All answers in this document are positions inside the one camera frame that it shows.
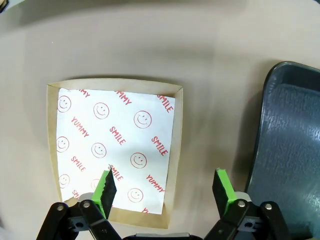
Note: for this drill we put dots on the white printed liner paper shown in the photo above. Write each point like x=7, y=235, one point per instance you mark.
x=112, y=125

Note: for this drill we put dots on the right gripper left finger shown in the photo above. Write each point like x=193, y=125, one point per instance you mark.
x=105, y=195

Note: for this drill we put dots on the brown paper food box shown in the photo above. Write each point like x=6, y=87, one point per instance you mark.
x=52, y=150

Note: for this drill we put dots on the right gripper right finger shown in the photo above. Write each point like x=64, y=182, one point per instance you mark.
x=222, y=192

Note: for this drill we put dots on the black plastic tray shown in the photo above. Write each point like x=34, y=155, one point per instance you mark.
x=287, y=150

